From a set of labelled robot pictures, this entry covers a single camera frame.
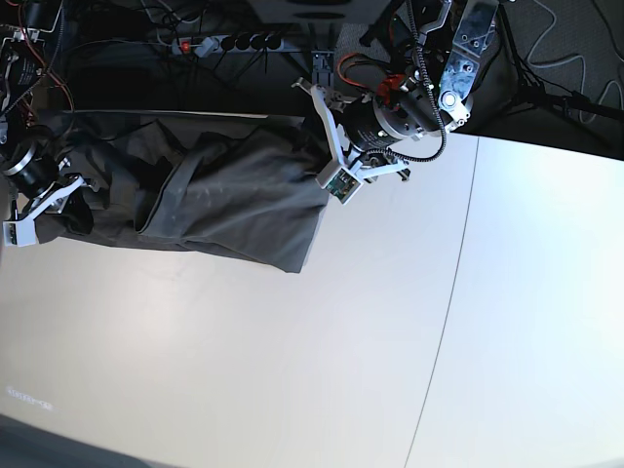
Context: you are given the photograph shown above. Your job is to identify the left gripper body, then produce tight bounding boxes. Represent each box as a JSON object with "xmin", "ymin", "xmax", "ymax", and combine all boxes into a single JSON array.
[{"xmin": 292, "ymin": 77, "xmax": 439, "ymax": 183}]

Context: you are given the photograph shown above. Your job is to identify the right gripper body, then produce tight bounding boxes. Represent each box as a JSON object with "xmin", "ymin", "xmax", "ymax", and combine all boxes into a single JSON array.
[{"xmin": 1, "ymin": 126, "xmax": 77, "ymax": 220}]

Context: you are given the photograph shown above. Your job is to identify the dark grey T-shirt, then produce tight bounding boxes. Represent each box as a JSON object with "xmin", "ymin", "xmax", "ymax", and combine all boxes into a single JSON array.
[{"xmin": 65, "ymin": 112, "xmax": 329, "ymax": 273}]

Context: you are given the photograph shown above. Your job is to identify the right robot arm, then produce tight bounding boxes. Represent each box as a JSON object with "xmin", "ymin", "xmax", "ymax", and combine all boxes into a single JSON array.
[{"xmin": 1, "ymin": 1, "xmax": 97, "ymax": 247}]

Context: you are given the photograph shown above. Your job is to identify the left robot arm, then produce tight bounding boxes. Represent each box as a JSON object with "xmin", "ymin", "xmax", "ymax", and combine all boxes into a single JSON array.
[{"xmin": 294, "ymin": 1, "xmax": 499, "ymax": 202}]

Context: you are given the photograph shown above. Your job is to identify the black tripod stand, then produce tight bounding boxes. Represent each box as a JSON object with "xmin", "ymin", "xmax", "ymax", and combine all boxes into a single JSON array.
[{"xmin": 480, "ymin": 1, "xmax": 623, "ymax": 152}]

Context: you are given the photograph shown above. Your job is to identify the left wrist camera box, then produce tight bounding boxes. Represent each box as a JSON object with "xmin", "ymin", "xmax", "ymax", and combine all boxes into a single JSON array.
[{"xmin": 317, "ymin": 161, "xmax": 364, "ymax": 205}]

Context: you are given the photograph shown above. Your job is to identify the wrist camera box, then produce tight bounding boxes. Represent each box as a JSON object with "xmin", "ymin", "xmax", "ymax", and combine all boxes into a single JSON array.
[
  {"xmin": 317, "ymin": 161, "xmax": 364, "ymax": 205},
  {"xmin": 2, "ymin": 218, "xmax": 37, "ymax": 248}
]

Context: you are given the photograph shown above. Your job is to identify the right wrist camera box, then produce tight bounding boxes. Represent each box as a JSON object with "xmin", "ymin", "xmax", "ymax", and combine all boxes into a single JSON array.
[{"xmin": 2, "ymin": 218, "xmax": 37, "ymax": 248}]

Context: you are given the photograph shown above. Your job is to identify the aluminium frame post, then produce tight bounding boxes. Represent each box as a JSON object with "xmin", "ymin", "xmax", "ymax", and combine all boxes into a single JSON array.
[{"xmin": 306, "ymin": 22, "xmax": 335, "ymax": 107}]

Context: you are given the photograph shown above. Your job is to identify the power strip with red switch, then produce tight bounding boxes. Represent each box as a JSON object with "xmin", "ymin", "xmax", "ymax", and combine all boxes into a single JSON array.
[{"xmin": 170, "ymin": 33, "xmax": 287, "ymax": 58}]

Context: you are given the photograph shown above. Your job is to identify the grey coiled cable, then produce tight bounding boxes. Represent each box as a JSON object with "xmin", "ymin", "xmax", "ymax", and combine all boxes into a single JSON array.
[{"xmin": 526, "ymin": 0, "xmax": 624, "ymax": 123}]

